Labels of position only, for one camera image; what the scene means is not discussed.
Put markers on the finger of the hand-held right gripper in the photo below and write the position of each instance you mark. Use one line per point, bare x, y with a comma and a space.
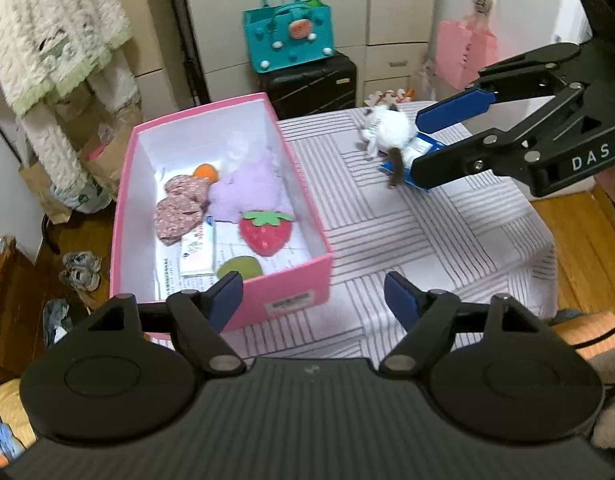
437, 170
452, 110

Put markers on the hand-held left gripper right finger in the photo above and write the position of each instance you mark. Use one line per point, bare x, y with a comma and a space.
402, 300

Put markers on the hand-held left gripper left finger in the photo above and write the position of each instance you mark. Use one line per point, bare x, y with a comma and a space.
227, 292

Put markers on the blue packet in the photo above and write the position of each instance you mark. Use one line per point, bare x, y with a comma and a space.
422, 147

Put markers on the green plush toy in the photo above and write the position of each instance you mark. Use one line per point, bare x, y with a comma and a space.
240, 265

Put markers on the white tissue pack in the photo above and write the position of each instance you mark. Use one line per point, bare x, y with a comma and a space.
200, 250

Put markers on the white plush cat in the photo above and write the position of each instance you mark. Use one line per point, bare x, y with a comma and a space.
395, 127

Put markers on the pink cardboard box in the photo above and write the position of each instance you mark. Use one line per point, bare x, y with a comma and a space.
287, 285

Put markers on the red strawberry plush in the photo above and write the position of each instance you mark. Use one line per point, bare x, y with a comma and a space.
265, 235

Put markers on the purple plush toy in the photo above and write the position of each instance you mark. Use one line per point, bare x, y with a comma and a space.
247, 187

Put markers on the pink paper bag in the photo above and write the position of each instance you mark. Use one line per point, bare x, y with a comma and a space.
457, 55

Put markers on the orange printed white bag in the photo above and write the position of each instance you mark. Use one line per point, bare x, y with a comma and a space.
387, 96

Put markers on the striped tablecloth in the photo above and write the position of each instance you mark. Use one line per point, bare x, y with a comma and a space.
437, 240

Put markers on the white wardrobe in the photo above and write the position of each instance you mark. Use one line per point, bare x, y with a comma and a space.
387, 10

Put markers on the orange and white plush toy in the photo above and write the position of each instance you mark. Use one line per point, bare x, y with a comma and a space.
205, 171

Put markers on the black suitcase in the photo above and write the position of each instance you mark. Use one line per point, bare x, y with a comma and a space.
312, 87

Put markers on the grey sneaker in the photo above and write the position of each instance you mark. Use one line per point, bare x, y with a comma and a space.
81, 261
79, 280

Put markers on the teal handbag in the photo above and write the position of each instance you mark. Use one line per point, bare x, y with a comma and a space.
267, 45

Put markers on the brown paper bag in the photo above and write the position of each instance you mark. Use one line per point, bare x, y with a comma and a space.
42, 195

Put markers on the wooden nightstand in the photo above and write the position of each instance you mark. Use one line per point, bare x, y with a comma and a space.
12, 310

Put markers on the person's beige fleece clothing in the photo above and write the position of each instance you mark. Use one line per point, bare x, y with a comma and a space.
612, 395

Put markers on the white fleece pajama pants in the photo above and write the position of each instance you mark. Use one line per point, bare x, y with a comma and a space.
52, 140

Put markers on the black clothes rack pole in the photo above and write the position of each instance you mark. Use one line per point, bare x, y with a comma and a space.
185, 25

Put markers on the white fleece pajama jacket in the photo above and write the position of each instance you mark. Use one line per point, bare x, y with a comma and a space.
47, 10

